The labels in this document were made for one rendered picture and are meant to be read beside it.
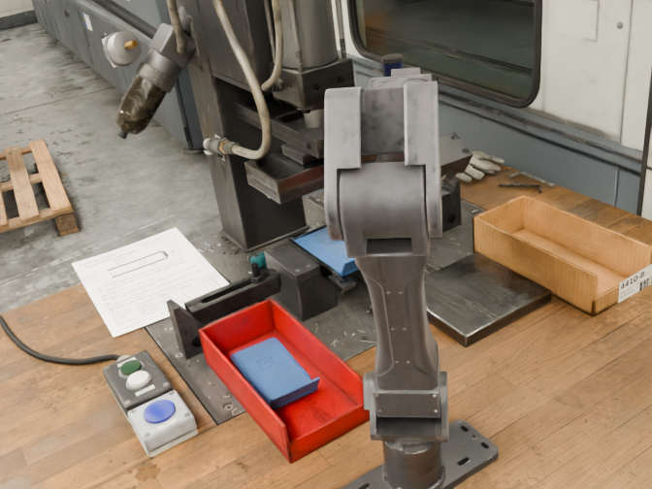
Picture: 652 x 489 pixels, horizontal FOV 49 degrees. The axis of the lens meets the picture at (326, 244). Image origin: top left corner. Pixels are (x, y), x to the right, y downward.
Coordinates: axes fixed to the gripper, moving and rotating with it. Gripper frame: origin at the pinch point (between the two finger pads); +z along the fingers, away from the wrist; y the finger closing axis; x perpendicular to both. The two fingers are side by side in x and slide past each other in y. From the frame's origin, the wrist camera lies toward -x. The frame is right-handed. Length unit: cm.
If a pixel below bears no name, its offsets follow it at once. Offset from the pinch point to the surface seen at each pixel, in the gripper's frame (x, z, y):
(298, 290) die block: 9.1, 12.5, 1.5
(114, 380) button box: 37.8, 16.1, 0.8
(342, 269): 4.1, 6.0, -1.0
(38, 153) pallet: 2, 265, 263
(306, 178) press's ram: 5.4, -2.3, 10.4
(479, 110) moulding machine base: -60, 31, 35
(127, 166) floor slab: -42, 263, 234
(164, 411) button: 34.5, 9.5, -8.6
